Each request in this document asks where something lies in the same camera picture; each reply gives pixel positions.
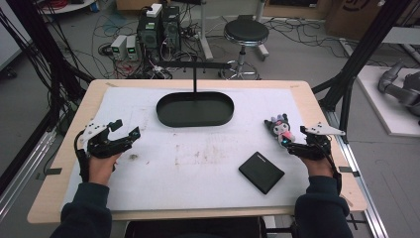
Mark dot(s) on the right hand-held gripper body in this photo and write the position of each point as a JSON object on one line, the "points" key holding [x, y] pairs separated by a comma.
{"points": [[313, 148]]}

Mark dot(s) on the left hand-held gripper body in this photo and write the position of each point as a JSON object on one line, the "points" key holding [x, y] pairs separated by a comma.
{"points": [[99, 145]]}

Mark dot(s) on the black and pink plush toy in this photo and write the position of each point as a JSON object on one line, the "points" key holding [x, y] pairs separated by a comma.
{"points": [[280, 129]]}

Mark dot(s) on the person's right hand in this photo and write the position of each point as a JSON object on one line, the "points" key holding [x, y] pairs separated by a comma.
{"points": [[317, 168]]}

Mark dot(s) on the person's left hand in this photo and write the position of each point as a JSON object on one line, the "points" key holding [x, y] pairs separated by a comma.
{"points": [[100, 170]]}

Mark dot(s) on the black square wallet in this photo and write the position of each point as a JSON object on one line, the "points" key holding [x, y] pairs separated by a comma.
{"points": [[261, 172]]}

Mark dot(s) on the grey tape strip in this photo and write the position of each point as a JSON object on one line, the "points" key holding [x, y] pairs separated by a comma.
{"points": [[348, 170], [52, 171]]}

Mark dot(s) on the black oval tray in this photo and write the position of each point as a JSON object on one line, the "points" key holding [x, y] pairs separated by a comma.
{"points": [[194, 110]]}

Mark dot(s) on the white table mat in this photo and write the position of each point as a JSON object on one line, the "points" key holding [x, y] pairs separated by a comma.
{"points": [[198, 165]]}

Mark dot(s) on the white floor board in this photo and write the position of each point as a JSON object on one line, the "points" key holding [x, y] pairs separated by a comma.
{"points": [[379, 105]]}

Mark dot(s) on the grey power supply unit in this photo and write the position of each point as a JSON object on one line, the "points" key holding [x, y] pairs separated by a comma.
{"points": [[119, 46], [132, 48]]}

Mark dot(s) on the black T-shaped stand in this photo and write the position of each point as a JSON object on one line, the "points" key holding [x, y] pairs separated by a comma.
{"points": [[194, 65]]}

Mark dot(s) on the black computer tower white top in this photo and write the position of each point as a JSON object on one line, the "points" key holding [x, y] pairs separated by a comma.
{"points": [[149, 31]]}

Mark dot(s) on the black round stool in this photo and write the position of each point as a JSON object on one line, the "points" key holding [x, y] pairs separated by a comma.
{"points": [[246, 33]]}

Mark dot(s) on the brown cardboard box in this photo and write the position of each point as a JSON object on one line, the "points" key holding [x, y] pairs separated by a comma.
{"points": [[356, 16]]}

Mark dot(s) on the white desk leg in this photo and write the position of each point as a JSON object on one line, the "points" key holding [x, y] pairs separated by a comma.
{"points": [[204, 33]]}

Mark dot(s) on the aluminium rail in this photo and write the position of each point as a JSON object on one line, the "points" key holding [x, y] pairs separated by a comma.
{"points": [[363, 185], [23, 178]]}

